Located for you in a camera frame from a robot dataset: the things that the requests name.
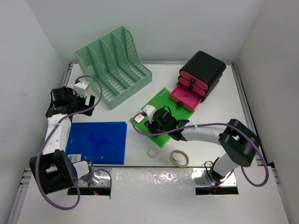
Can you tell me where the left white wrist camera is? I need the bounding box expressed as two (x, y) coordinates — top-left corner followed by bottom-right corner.
(73, 81), (90, 98)

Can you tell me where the white front panel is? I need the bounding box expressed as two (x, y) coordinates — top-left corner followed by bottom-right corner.
(18, 168), (288, 224)

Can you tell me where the blue file folder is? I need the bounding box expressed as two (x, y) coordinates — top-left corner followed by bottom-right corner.
(65, 121), (128, 165)

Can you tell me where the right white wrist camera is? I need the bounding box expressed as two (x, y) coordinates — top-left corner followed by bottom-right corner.
(142, 105), (157, 124)

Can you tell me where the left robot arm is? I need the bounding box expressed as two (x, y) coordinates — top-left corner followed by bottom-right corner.
(39, 87), (95, 194)

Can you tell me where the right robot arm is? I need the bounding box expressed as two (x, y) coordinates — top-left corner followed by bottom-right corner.
(142, 105), (261, 184)

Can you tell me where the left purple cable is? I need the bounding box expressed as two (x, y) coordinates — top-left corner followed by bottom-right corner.
(35, 76), (113, 210)

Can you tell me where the brown tape roll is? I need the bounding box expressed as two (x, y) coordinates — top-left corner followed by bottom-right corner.
(170, 150), (190, 168)

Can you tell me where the clear tape roll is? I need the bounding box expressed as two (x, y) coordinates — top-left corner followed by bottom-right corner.
(147, 147), (158, 158)

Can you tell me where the pink top drawer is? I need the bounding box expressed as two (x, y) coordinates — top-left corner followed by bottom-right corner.
(179, 70), (208, 91)

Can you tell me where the pink drawer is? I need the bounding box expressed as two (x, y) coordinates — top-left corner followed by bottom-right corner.
(179, 70), (208, 91)
(169, 84), (203, 112)
(178, 76), (206, 97)

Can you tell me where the black drawer cabinet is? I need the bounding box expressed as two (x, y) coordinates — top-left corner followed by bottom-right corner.
(179, 51), (226, 100)

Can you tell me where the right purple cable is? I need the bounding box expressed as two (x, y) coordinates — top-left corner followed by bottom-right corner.
(132, 112), (269, 187)

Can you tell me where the purple cable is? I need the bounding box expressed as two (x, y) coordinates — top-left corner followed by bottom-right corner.
(132, 112), (269, 187)
(35, 76), (113, 210)

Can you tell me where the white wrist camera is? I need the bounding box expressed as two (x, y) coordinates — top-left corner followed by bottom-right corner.
(73, 81), (90, 98)
(142, 105), (157, 124)

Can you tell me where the mint green file organizer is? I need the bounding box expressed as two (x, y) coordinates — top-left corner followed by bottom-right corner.
(74, 27), (152, 109)

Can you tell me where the pink bottom drawer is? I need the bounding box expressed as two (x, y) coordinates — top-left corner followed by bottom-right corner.
(169, 84), (203, 112)

